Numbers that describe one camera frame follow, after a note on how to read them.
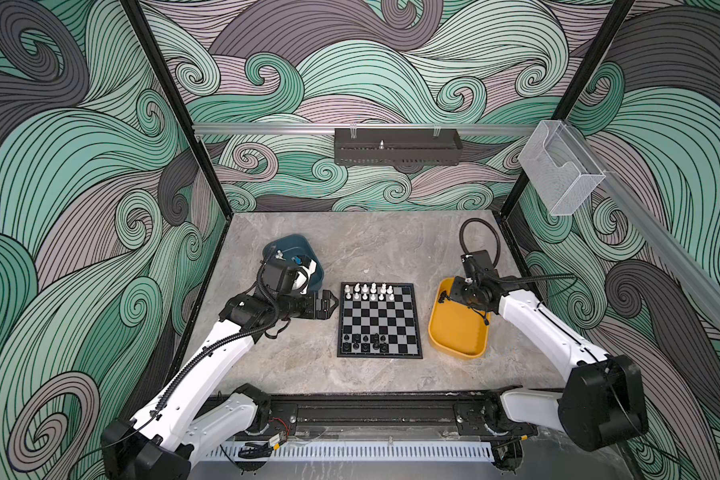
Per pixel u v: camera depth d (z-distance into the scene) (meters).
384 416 0.74
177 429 0.39
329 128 0.94
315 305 0.64
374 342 0.83
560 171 0.77
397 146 0.96
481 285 0.63
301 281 0.65
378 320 0.90
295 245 1.07
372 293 0.95
